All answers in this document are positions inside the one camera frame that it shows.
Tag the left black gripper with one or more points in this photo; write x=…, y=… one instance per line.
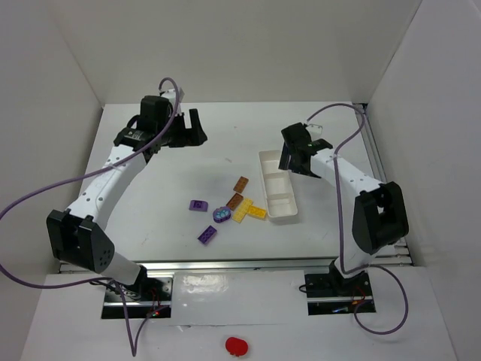
x=182, y=131

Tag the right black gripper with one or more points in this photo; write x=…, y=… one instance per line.
x=297, y=156

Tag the white divided plastic container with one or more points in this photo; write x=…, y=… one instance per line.
x=277, y=188

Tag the brown lego brick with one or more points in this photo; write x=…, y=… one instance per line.
x=234, y=201
x=241, y=184

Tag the dark yellow lego brick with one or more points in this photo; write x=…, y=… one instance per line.
x=255, y=212

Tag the purple curved lego brick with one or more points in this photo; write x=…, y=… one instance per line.
x=198, y=205

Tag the light yellow lego brick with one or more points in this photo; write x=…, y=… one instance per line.
x=241, y=210

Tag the round purple flower lego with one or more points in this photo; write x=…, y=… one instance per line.
x=221, y=214

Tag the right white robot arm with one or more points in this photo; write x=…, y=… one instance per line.
x=372, y=213

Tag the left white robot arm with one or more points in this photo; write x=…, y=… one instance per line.
x=77, y=234

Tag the red round object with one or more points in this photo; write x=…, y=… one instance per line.
x=236, y=346

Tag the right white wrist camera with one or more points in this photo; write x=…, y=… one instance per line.
x=315, y=130

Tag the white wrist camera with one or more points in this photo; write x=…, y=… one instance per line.
x=172, y=94
x=315, y=130

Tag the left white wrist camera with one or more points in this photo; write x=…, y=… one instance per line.
x=172, y=94

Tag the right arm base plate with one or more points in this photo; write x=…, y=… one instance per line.
x=324, y=299

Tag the aluminium right side rail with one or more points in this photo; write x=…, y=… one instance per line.
x=400, y=248

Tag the aluminium rail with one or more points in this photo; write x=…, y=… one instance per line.
x=400, y=248
x=254, y=264

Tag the aluminium front rail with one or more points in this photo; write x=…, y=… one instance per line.
x=254, y=264

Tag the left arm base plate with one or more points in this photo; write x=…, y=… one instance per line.
x=156, y=302

